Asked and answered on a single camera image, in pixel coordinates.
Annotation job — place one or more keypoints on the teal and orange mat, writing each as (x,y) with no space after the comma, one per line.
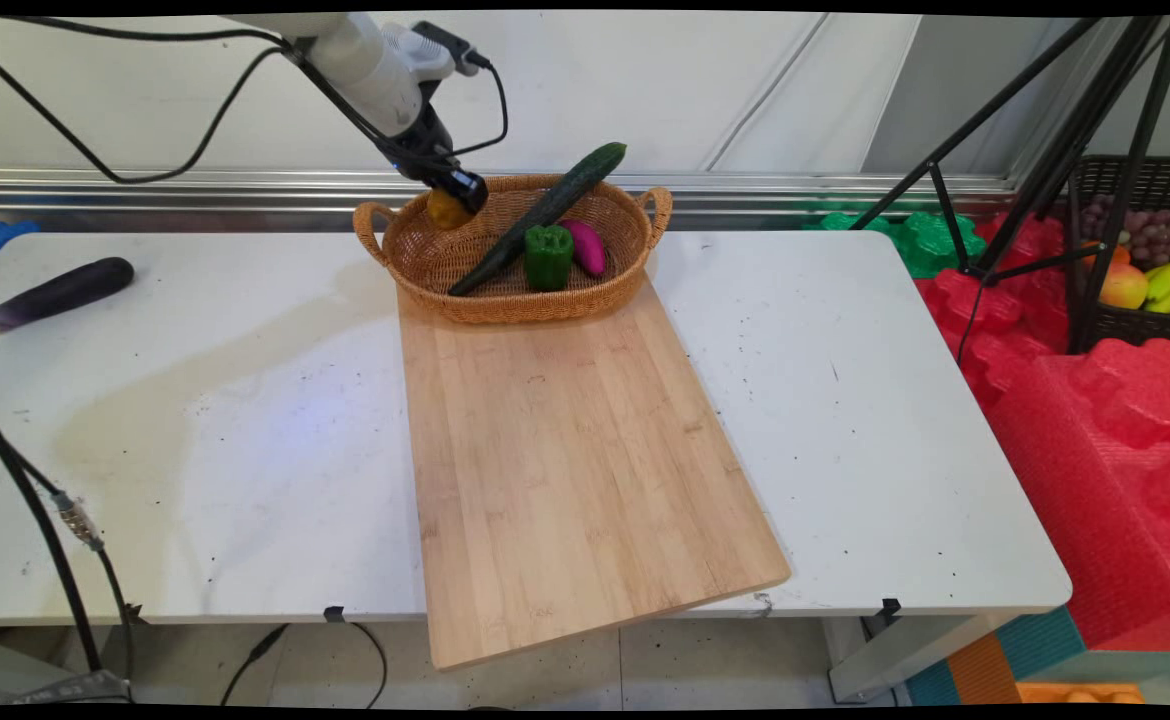
(1025,655)

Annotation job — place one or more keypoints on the green foam mat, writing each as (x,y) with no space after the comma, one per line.
(930,245)

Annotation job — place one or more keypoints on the wooden cutting board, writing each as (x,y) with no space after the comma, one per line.
(565,480)

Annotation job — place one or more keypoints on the dark purple eggplant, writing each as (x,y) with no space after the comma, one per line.
(55,294)

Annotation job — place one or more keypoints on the woven wicker basket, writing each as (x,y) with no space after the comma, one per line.
(425,260)

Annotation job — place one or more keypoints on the white table leg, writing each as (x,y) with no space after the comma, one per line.
(905,660)

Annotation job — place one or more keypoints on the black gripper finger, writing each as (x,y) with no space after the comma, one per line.
(469,192)
(432,184)

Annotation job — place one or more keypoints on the black tape piece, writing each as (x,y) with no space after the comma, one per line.
(135,610)
(334,613)
(890,607)

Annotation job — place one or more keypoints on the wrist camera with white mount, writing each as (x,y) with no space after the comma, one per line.
(435,48)

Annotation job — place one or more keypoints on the brown potato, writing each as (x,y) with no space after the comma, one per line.
(447,212)

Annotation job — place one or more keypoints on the magenta sweet potato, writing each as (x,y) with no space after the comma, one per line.
(587,250)

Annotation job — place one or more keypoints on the orange foam tray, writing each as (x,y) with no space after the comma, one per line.
(1080,693)

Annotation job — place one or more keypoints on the green bell pepper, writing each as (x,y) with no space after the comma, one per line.
(549,258)

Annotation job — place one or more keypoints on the red foam mat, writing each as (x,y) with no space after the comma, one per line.
(1095,450)

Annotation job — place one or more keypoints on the purple grapes bunch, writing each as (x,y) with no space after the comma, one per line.
(1150,232)

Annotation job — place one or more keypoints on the black plastic crate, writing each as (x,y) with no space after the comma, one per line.
(1125,325)

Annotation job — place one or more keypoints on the blue foam piece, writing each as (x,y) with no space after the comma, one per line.
(0,242)

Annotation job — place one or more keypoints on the aluminium wall rail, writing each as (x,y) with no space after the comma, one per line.
(795,188)

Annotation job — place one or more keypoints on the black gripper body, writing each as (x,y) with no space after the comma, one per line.
(427,140)

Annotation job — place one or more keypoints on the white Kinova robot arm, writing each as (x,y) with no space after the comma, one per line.
(360,65)

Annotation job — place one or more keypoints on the red yellow apple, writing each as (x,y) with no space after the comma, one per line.
(1123,288)

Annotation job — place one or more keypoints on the long green cucumber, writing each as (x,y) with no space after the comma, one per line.
(545,215)

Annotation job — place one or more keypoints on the black camera tripod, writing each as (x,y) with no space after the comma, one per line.
(1065,150)

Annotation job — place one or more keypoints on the small orange fruit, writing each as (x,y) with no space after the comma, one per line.
(1117,256)

